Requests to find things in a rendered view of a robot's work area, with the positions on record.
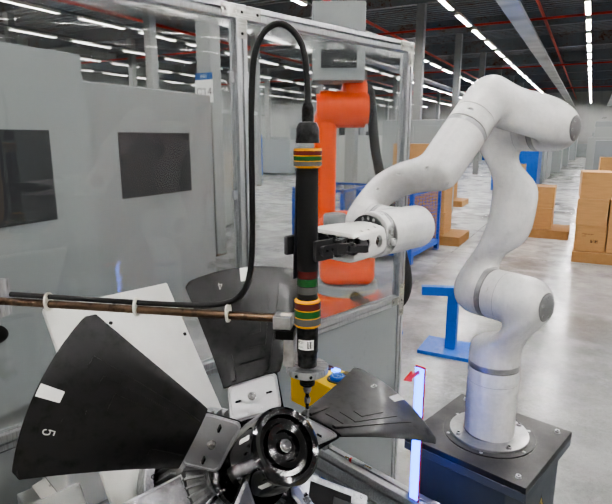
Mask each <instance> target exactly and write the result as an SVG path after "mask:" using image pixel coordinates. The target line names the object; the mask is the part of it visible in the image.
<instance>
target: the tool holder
mask: <svg viewBox="0 0 612 504"><path fill-rule="evenodd" d="M281 313H282V312H281V311H277V312H276V313H275V315H274V316H273V329H276V331H275V339H278V340H283V366H284V367H286V371H287V374H288V375H289V376H290V377H292V378H294V379H297V380H303V381H312V380H318V379H321V378H323V377H325V376H326V375H327V374H328V363H327V362H326V361H324V360H323V359H320V358H317V366H316V367H315V368H312V369H303V368H300V367H299V366H298V358H297V327H296V326H295V325H294V312H287V313H292V314H293V319H292V316H281V315H280V314H281ZM291 320H292V321H293V324H292V321H291Z"/></svg>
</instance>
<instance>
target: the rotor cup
mask: <svg viewBox="0 0 612 504"><path fill-rule="evenodd" d="M248 435H249V440H247V441H246V442H244V443H242V444H240V445H239V442H240V440H241V439H243V438H244V437H246V436H248ZM284 438H287V439H289V440H290V441H291V444H292V449H291V451H290V452H288V453H285V452H283V451H282V450H281V448H280V441H281V440H282V439H284ZM318 459H319V445H318V440H317V437H316V434H315V432H314V429H313V428H312V426H311V424H310V423H309V422H308V420H307V419H306V418H305V417H304V416H303V415H302V414H300V413H299V412H297V411H296V410H294V409H291V408H288V407H273V408H270V409H267V410H265V411H264V412H262V413H261V414H259V415H258V416H256V417H254V418H253V419H251V420H249V421H246V422H242V424H241V428H240V431H239V433H238V435H237V437H236V439H235V440H234V442H233V444H232V446H231V448H230V450H229V452H228V454H227V456H226V458H225V460H224V462H223V464H222V466H221V468H220V469H219V470H218V471H215V472H212V471H208V473H209V478H210V481H211V484H212V486H213V488H214V490H215V492H216V494H217V495H218V496H219V498H220V499H221V500H222V501H223V502H224V503H225V504H232V502H233V500H234V498H235V495H236V493H237V491H238V488H239V486H240V484H241V481H242V479H243V478H245V480H246V481H247V482H248V484H249V487H250V490H251V493H252V496H253V499H254V503H255V504H275V503H276V502H277V501H278V500H279V499H280V498H281V497H282V495H283V494H284V492H287V491H289V490H292V489H294V488H297V487H299V486H301V485H303V484H304V483H305V482H307V481H308V480H309V478H310V477H311V476H312V475H313V473H314V471H315V469H316V467H317V464H318ZM267 482H268V483H270V484H272V485H271V486H269V487H267V488H264V489H262V490H261V489H260V488H258V486H261V485H263V484H265V483H267Z"/></svg>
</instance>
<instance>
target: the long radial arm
mask: <svg viewBox="0 0 612 504"><path fill-rule="evenodd" d="M182 479H183V477H182V475H181V474H180V475H178V476H176V477H174V478H172V479H170V480H168V481H166V482H164V483H162V484H160V485H158V486H156V487H154V488H152V489H150V490H148V491H146V492H144V493H142V494H140V495H139V496H137V497H135V498H133V499H131V500H129V501H127V502H125V503H123V504H191V502H190V500H189V499H188V498H187V497H188V495H187V492H186V490H185V489H184V488H185V484H184V482H183V481H182Z"/></svg>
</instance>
